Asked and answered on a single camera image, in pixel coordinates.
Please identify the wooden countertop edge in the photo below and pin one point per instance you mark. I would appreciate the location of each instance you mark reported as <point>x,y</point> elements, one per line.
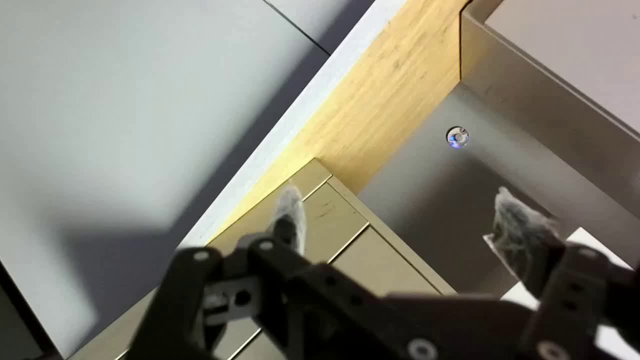
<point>373,100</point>

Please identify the beige drawer cabinet front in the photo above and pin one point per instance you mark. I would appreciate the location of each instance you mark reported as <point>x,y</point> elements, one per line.
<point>341,226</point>

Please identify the round silver cabinet lock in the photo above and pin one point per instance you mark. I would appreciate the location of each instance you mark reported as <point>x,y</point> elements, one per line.
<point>456,136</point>

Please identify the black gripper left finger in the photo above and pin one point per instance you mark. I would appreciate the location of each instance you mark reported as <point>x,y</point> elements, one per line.
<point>200,266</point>

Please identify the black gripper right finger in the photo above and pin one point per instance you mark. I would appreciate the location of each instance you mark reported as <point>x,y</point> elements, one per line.
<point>581,292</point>

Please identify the stainless steel sink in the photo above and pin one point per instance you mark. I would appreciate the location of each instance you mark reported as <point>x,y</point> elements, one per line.
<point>532,112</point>

